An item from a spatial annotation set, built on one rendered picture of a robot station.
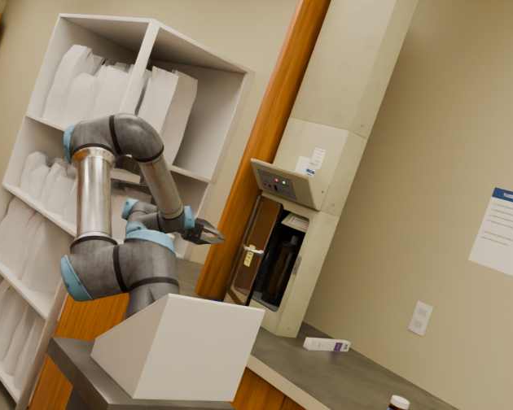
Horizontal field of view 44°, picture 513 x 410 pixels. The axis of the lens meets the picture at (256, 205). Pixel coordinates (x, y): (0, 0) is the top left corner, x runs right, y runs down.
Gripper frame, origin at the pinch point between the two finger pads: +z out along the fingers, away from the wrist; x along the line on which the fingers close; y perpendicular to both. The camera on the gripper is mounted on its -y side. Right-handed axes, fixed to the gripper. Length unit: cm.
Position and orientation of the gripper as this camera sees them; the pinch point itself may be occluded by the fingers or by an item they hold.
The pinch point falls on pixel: (221, 238)
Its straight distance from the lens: 221.9
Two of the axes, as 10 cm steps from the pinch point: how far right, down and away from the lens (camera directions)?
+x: 3.4, -9.4, -0.4
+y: 2.4, 1.2, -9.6
